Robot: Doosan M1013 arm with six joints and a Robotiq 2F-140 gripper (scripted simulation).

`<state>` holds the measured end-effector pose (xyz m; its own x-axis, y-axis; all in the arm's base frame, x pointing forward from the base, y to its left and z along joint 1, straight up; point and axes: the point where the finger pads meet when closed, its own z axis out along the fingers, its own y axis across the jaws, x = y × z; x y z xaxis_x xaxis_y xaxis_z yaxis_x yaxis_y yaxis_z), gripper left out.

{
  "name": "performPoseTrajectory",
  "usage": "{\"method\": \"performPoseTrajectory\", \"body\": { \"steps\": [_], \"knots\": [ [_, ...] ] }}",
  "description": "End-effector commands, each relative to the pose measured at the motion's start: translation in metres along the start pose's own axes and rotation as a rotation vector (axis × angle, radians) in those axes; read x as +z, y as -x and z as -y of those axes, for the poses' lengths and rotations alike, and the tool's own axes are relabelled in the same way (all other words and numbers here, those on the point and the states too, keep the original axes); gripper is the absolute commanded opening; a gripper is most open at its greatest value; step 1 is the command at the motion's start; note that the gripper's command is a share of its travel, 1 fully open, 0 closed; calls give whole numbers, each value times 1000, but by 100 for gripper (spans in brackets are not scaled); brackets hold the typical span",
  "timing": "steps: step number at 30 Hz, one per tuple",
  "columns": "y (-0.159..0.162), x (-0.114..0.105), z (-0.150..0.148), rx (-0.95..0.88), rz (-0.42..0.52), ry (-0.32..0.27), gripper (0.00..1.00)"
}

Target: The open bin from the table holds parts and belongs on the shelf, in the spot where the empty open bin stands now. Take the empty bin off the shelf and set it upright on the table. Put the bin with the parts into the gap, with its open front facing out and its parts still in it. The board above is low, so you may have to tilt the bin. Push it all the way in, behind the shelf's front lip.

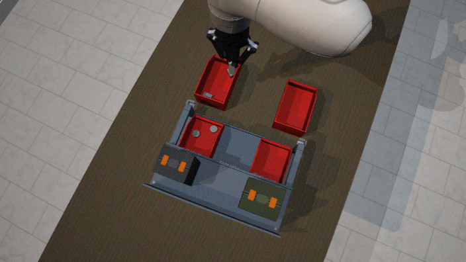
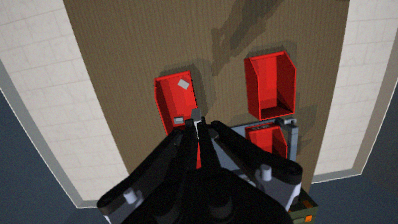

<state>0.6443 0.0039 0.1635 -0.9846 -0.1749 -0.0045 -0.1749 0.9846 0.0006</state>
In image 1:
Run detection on red open-front bin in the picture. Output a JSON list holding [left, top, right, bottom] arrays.
[[272, 79, 318, 138], [250, 138, 292, 184], [178, 114, 224, 158], [194, 54, 242, 111]]

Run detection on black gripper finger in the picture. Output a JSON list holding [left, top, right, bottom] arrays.
[[207, 28, 232, 74], [231, 38, 259, 75]]

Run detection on grey metal shelf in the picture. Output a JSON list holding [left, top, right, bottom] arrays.
[[142, 99, 307, 238]]

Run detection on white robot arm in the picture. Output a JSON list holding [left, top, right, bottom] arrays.
[[207, 0, 372, 58]]

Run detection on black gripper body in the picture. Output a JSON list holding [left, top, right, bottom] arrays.
[[214, 27, 251, 48]]

